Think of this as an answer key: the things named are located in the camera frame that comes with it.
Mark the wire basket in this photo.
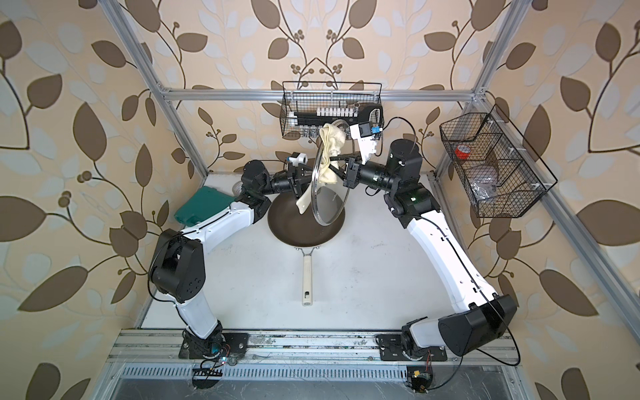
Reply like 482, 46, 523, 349
278, 80, 384, 140
439, 105, 558, 218

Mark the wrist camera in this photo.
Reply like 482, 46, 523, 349
349, 123, 383, 164
287, 153, 308, 167

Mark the glass pot lid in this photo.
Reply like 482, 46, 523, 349
295, 119, 348, 226

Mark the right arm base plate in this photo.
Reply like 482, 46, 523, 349
375, 333, 448, 363

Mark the green plastic tool case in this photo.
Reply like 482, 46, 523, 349
174, 186, 234, 227

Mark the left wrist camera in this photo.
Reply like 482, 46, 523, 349
287, 153, 308, 167

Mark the black socket tool set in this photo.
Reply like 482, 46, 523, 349
280, 103, 384, 138

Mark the clear tape roll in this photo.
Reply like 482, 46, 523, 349
232, 181, 245, 198

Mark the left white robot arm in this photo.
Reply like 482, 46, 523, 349
148, 159, 312, 361

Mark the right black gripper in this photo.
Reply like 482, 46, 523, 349
327, 152, 402, 196

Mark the back wire basket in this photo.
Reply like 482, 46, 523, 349
278, 80, 384, 140

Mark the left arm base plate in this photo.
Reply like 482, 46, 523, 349
178, 329, 249, 361

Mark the aluminium mounting rail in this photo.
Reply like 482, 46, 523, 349
107, 329, 518, 383

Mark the clear plastic bag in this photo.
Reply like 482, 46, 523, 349
468, 165, 498, 202

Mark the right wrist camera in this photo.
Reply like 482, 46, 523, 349
349, 123, 383, 164

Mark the right wire basket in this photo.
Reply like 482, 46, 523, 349
439, 105, 558, 218

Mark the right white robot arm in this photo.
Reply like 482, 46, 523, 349
341, 139, 517, 358

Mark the yellow cleaning cloth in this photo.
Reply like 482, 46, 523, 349
318, 123, 346, 186

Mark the dark frying pan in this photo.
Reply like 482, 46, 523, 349
268, 190, 346, 306

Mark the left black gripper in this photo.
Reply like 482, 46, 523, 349
256, 164, 323, 200

